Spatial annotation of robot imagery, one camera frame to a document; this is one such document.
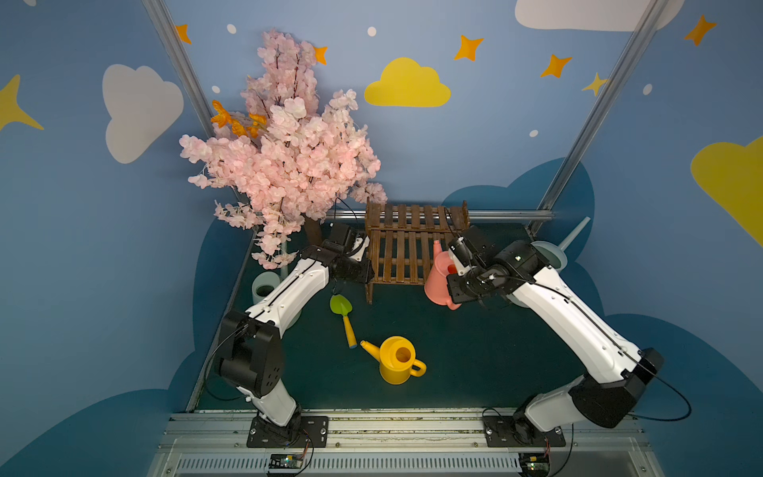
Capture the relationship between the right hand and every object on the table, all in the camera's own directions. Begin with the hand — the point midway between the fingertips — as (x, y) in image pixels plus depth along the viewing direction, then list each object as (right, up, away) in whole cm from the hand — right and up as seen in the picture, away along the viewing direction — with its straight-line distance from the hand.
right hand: (458, 289), depth 73 cm
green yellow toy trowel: (-33, -8, +22) cm, 41 cm away
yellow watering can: (-15, -19, +2) cm, 24 cm away
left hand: (-23, +4, +14) cm, 27 cm away
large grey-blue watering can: (+31, +8, +11) cm, 34 cm away
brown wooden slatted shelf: (-13, +14, +25) cm, 31 cm away
